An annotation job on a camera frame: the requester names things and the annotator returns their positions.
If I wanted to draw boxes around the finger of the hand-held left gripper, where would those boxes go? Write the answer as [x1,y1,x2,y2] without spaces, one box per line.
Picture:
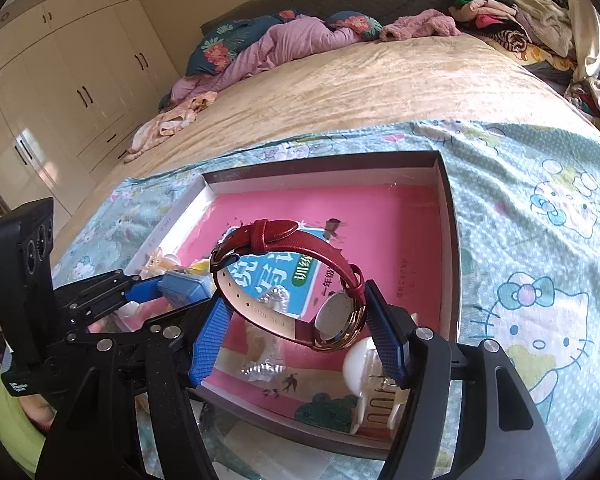
[62,302,153,341]
[55,269,168,311]

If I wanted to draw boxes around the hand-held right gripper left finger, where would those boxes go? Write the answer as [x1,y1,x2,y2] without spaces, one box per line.
[35,294,237,480]

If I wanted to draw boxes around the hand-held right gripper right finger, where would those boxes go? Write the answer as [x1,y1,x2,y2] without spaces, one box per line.
[362,280,561,480]

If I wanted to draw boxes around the clear hair claw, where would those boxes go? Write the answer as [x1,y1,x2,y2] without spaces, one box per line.
[140,254,183,278]

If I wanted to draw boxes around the small blue box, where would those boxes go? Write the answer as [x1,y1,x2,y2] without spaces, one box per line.
[157,272,213,311]

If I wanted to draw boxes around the clear plastic jewelry bag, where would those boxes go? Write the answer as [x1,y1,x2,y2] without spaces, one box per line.
[240,330,301,386]

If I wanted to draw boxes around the cream hair claw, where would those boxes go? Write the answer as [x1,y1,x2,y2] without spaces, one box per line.
[341,335,416,436]

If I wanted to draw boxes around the grey shallow cardboard box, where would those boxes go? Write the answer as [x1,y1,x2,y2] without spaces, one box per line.
[125,150,463,461]

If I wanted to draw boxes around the red strap watch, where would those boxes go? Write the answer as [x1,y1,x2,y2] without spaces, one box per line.
[210,217,368,351]

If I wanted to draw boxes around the pink book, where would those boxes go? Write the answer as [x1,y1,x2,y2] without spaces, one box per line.
[172,182,443,443]

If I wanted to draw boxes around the yellow-green garment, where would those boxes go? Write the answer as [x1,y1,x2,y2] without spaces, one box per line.
[0,367,48,478]

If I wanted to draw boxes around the pale pink clothes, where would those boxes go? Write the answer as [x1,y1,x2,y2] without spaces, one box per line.
[124,91,218,163]

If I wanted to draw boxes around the cartoon cat printed blanket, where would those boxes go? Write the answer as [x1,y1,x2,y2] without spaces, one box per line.
[50,120,600,480]

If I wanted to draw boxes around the cream wardrobe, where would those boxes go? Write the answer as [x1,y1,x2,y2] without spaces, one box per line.
[0,0,181,221]

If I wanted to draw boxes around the beige bedspread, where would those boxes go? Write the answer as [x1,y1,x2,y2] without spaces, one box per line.
[50,35,596,261]

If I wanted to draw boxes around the large floral pillow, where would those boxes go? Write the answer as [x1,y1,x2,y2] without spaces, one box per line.
[186,14,293,78]

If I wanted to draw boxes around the purple quilt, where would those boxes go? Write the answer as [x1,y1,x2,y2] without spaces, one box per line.
[160,15,366,111]

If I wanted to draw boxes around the pink fuzzy garment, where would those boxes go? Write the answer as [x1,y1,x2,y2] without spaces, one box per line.
[379,8,463,42]

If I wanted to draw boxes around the small floral pillow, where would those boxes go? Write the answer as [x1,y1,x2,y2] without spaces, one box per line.
[325,10,383,41]

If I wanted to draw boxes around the pile of clothes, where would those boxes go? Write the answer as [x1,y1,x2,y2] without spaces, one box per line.
[445,0,581,68]

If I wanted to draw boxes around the cream curtain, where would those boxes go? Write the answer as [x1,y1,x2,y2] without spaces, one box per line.
[562,0,600,86]

